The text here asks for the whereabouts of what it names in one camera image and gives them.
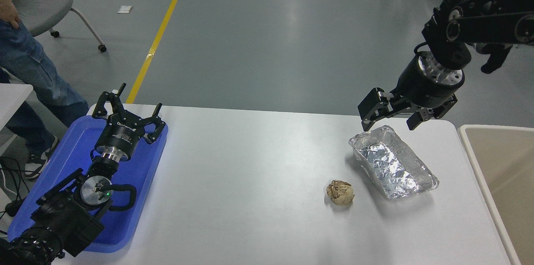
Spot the black power plug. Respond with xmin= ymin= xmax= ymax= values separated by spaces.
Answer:
xmin=4 ymin=198 xmax=26 ymax=218

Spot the person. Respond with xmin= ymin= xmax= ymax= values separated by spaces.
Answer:
xmin=0 ymin=0 xmax=90 ymax=180

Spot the blue plastic tray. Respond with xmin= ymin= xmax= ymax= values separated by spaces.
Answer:
xmin=8 ymin=115 xmax=169 ymax=254

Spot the grey wheeled chair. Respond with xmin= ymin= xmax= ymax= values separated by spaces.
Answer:
xmin=8 ymin=0 xmax=108 ymax=53

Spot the person's left hand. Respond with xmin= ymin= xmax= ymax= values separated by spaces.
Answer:
xmin=0 ymin=2 xmax=21 ymax=30

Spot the crumpled tan paper ball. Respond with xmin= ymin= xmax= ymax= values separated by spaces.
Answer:
xmin=326 ymin=180 xmax=355 ymax=206

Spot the black cable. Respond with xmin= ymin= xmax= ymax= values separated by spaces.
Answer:
xmin=0 ymin=156 xmax=32 ymax=201

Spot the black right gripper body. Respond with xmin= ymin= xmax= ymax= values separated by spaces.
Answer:
xmin=392 ymin=57 xmax=459 ymax=110

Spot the white side table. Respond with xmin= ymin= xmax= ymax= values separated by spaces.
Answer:
xmin=0 ymin=83 xmax=34 ymax=132

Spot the large pale bin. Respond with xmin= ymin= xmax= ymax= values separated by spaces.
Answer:
xmin=458 ymin=125 xmax=534 ymax=265

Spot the silver foil tray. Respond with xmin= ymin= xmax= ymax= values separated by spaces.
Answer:
xmin=349 ymin=125 xmax=439 ymax=200

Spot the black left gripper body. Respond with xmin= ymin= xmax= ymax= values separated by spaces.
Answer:
xmin=95 ymin=113 xmax=146 ymax=161

